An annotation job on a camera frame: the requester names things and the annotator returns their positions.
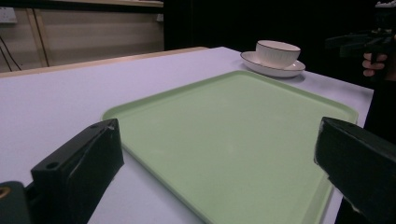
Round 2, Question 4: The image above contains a white wall socket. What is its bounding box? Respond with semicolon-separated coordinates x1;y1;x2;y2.
0;7;18;24

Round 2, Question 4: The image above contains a black cable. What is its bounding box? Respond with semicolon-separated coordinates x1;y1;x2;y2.
0;36;22;73

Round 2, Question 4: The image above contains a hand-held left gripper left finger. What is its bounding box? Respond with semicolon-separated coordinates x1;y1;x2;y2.
30;118;125;224

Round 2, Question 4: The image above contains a white saucer plate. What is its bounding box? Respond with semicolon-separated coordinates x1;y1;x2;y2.
239;50;306;78

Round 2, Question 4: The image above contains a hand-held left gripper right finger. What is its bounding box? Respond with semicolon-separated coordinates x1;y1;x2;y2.
313;116;396;224

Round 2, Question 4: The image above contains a light green tray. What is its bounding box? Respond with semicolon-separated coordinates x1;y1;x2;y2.
102;70;359;224

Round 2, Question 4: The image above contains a white ceramic cup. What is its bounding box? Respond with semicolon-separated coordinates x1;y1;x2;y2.
255;39;302;70

